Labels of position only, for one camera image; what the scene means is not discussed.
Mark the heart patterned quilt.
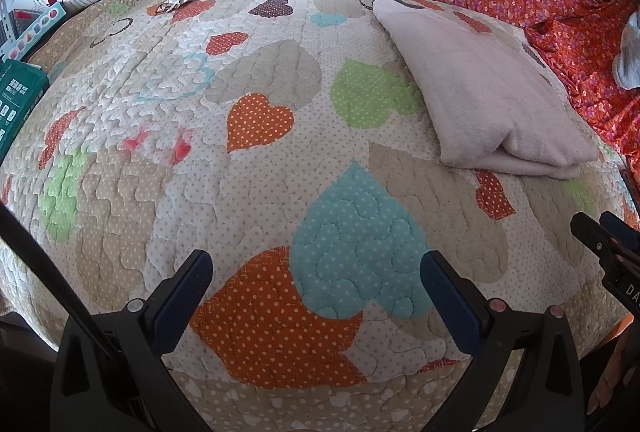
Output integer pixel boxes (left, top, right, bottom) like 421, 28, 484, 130
0, 0, 640, 432

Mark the person's right hand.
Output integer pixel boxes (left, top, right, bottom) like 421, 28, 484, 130
587, 326, 640, 416

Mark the light blue toy package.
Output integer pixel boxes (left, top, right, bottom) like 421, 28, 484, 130
0, 4, 68, 62

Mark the teal cardboard box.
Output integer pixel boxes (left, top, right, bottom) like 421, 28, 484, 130
0, 59, 50, 160

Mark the black cable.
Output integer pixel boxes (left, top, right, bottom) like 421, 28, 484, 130
0, 204, 121, 363

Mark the pale pink cloth garment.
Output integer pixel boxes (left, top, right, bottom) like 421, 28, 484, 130
372, 0, 600, 180

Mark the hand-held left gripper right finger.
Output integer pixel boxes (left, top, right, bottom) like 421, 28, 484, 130
419, 250, 586, 432

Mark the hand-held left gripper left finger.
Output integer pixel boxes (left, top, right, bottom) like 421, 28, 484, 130
50, 249, 215, 432

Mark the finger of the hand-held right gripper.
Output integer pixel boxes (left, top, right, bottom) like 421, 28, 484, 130
599, 210, 640, 260
570, 212, 626, 273

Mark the light grey cloth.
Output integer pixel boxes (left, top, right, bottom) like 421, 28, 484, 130
612, 12, 640, 88

